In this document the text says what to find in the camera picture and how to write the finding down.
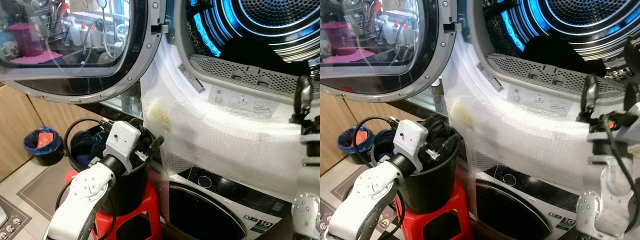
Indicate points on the orange wrapper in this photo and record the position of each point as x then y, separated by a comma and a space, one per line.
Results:
360, 137
45, 139

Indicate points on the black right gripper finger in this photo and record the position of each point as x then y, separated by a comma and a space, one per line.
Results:
590, 96
633, 98
304, 95

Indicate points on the patterned floor mat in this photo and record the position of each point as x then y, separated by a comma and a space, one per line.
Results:
325, 220
12, 222

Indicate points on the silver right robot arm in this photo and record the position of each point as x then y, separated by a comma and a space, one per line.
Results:
306, 205
605, 200

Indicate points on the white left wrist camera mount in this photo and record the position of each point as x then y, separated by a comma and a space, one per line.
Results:
409, 142
120, 142

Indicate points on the yellow sticker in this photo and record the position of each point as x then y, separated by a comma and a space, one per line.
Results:
462, 116
159, 116

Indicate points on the dark front-load washing machine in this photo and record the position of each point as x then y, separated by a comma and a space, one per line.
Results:
530, 196
225, 196

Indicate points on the small bin with blue liner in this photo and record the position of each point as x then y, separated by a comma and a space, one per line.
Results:
46, 158
349, 154

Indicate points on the dark blue clothes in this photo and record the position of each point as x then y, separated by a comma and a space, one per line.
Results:
385, 145
86, 147

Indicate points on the wooden cabinet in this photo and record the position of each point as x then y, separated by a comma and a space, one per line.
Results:
20, 125
332, 130

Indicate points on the red plastic stool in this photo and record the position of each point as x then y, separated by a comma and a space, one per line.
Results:
151, 216
458, 210

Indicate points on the black plastic bucket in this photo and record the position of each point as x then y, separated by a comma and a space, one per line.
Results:
430, 191
131, 191

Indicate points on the steel dryer drum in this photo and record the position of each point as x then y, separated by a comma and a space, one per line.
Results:
260, 15
575, 12

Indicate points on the black garment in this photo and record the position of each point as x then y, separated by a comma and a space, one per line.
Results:
555, 54
250, 53

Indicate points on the round glass dryer door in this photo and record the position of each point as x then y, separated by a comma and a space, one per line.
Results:
136, 75
441, 60

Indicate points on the white instruction label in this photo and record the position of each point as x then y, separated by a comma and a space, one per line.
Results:
545, 100
245, 102

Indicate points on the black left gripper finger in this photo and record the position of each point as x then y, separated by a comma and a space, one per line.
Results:
156, 143
450, 142

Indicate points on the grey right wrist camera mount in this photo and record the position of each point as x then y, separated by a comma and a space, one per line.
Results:
311, 140
600, 145

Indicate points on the grey perforated lint filter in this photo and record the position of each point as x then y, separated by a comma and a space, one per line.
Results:
540, 73
240, 73

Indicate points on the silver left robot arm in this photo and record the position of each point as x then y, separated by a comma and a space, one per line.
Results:
365, 196
85, 191

